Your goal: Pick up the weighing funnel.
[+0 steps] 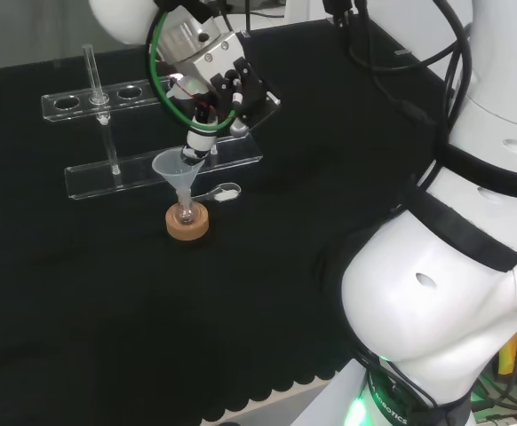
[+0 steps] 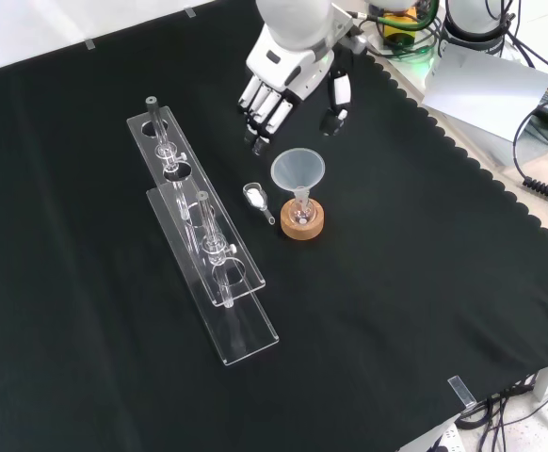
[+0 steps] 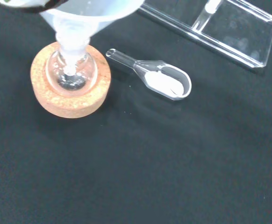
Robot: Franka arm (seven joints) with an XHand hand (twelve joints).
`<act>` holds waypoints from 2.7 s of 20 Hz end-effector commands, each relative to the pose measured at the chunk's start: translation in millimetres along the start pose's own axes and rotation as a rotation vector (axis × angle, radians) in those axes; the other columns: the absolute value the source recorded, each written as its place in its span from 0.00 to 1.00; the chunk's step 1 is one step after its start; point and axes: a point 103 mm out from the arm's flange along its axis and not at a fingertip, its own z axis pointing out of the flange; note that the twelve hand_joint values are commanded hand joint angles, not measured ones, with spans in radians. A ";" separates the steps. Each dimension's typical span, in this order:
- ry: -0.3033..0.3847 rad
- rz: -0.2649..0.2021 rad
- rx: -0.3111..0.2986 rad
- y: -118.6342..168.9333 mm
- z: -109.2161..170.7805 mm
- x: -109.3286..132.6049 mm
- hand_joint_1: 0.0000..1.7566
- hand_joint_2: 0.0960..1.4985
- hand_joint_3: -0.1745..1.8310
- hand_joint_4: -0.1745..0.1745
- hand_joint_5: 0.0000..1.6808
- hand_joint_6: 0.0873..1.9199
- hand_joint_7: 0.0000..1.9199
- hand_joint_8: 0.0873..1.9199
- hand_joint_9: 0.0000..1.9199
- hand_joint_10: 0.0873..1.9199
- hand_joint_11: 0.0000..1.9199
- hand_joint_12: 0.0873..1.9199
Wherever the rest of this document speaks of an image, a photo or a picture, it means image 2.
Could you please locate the cork ring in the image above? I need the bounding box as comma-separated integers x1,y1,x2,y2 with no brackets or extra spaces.
280,199,327,242

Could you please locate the black cable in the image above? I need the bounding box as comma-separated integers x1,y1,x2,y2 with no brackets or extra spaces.
511,101,548,186

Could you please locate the green cable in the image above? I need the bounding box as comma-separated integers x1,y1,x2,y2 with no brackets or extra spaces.
372,0,446,60

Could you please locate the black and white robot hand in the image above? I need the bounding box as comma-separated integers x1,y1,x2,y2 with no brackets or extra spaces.
236,25,353,156

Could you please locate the black cloth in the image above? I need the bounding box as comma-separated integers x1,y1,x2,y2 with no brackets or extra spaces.
0,0,548,452

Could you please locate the clear acrylic funnel stand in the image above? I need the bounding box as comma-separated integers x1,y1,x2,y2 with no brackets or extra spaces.
125,95,281,368

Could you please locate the translucent plastic funnel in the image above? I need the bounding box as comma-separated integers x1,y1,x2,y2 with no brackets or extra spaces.
269,148,327,208

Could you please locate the clear tape strip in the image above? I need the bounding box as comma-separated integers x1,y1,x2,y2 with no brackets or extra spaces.
446,375,477,408

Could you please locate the pale board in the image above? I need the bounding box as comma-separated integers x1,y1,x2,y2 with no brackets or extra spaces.
421,39,548,143

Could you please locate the white power strip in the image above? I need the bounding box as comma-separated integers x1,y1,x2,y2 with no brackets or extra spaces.
423,422,464,452

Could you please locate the small round-bottom glass flask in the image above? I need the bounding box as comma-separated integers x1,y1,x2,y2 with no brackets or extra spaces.
288,187,315,227

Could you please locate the yellow stop button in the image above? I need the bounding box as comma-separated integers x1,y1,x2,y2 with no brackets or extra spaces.
382,7,419,47

